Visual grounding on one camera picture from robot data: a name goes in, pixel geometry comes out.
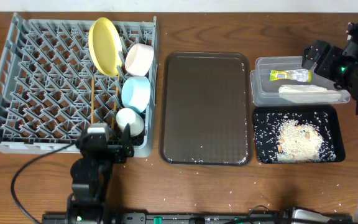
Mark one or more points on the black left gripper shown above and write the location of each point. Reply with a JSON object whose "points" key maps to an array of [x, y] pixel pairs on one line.
{"points": [[114, 149]]}

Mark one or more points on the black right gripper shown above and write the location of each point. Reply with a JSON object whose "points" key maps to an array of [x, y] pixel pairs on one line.
{"points": [[332, 54]]}

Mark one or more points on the white plastic cup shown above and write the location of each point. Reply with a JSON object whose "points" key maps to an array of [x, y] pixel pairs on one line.
{"points": [[128, 116]]}

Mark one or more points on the green snack wrapper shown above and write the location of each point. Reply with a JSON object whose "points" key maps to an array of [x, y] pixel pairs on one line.
{"points": [[300, 75]]}

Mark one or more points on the light blue bowl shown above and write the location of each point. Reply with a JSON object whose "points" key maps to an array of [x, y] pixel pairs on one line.
{"points": [[136, 93]]}

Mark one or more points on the white paper napkin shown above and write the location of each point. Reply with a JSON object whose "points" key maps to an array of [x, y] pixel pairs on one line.
{"points": [[307, 94]]}

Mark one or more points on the wooden chopstick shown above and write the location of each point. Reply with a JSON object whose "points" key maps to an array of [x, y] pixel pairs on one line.
{"points": [[92, 100], [116, 100]]}

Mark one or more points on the pink white bowl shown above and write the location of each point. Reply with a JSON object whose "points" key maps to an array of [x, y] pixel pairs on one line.
{"points": [[139, 59]]}

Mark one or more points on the yellow plastic plate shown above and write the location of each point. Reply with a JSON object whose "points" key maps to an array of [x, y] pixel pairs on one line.
{"points": [[104, 46]]}

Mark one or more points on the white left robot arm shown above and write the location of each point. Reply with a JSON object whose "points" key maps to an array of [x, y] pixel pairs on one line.
{"points": [[91, 174]]}

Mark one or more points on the clear plastic waste bin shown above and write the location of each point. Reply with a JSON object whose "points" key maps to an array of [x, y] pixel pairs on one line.
{"points": [[265, 92]]}

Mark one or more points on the black waste tray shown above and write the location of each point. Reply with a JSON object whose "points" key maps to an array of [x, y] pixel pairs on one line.
{"points": [[334, 126]]}

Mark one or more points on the dark brown serving tray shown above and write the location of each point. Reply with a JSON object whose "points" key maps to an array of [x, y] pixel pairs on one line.
{"points": [[206, 109]]}

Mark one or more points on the spilled rice pile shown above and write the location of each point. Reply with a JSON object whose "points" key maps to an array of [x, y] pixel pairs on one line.
{"points": [[285, 138]]}

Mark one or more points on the grey plastic dish rack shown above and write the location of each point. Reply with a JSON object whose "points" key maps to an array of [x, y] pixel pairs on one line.
{"points": [[45, 87]]}

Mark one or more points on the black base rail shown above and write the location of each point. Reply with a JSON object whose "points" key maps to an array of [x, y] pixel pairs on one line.
{"points": [[142, 218]]}

